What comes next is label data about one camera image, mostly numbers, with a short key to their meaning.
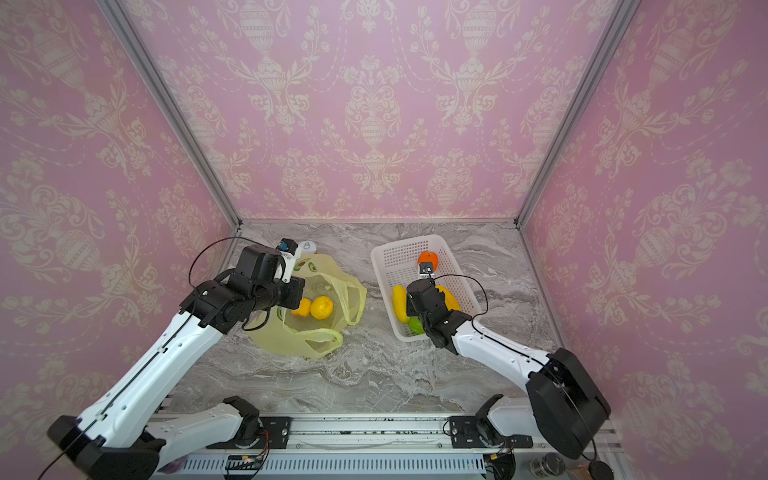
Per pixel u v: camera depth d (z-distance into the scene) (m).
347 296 0.79
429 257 1.02
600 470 0.62
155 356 0.42
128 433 0.37
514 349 0.48
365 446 0.73
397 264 1.06
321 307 0.90
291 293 0.64
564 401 0.41
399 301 0.92
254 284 0.51
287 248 0.64
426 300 0.64
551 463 0.62
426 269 0.74
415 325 0.86
